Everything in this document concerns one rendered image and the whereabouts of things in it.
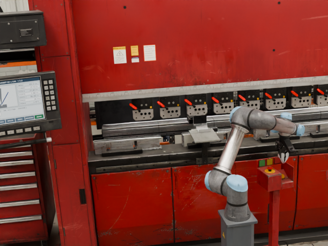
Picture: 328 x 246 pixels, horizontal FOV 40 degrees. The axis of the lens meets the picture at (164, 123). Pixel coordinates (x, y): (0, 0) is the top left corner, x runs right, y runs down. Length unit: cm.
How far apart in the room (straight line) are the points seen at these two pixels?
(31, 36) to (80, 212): 131
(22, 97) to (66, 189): 82
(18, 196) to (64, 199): 56
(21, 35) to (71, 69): 44
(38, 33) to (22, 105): 43
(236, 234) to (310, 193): 124
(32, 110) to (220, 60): 136
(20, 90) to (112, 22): 82
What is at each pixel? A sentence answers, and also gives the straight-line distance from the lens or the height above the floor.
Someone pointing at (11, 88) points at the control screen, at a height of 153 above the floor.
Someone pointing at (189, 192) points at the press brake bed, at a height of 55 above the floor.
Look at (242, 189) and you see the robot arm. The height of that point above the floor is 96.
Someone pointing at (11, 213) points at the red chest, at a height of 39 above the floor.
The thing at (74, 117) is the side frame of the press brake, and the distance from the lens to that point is 309.
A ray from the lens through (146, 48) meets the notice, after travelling 320.
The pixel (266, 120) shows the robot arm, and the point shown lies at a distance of 265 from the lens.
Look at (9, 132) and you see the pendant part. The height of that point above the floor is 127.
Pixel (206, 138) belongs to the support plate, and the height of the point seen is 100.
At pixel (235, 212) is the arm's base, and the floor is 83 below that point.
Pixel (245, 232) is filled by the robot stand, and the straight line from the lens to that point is 265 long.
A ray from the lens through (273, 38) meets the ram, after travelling 339.
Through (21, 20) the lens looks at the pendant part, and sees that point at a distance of 275.
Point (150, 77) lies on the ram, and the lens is 324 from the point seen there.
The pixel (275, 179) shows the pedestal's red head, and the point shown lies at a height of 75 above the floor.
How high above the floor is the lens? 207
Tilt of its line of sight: 17 degrees down
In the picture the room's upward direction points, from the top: 3 degrees counter-clockwise
